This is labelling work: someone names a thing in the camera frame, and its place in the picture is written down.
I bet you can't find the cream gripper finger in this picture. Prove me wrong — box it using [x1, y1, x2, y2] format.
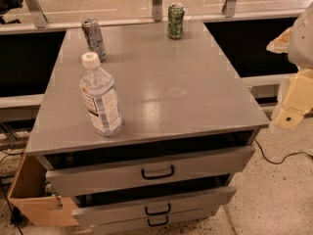
[273, 70, 313, 130]
[266, 27, 291, 54]

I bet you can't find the clear plastic water bottle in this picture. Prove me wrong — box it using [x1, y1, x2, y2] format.
[79, 52, 122, 136]

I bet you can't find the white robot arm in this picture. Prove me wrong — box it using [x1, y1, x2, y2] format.
[266, 2, 313, 130]

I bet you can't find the green drink can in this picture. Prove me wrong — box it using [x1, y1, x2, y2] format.
[167, 3, 185, 39]

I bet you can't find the grey drawer cabinet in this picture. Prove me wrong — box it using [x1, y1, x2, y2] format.
[24, 20, 271, 235]

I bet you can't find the middle grey drawer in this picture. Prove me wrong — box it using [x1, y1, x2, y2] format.
[72, 186, 236, 227]

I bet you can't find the grey drawer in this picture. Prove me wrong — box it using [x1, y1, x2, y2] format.
[72, 186, 236, 227]
[92, 207, 218, 235]
[46, 145, 255, 197]

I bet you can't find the bottom grey drawer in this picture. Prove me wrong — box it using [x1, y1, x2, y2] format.
[92, 207, 218, 235]

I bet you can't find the silver drink can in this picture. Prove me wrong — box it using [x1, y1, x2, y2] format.
[81, 19, 107, 62]

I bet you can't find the top grey drawer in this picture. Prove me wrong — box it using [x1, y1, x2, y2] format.
[46, 145, 255, 197]

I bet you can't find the black object top left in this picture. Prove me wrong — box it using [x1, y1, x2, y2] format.
[0, 0, 24, 25]

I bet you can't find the wooden side box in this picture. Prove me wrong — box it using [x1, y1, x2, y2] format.
[8, 155, 78, 227]

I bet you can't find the black floor cable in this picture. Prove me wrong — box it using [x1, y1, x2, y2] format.
[253, 138, 313, 165]

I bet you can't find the metal railing frame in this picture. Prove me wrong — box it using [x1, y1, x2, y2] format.
[0, 0, 313, 122]

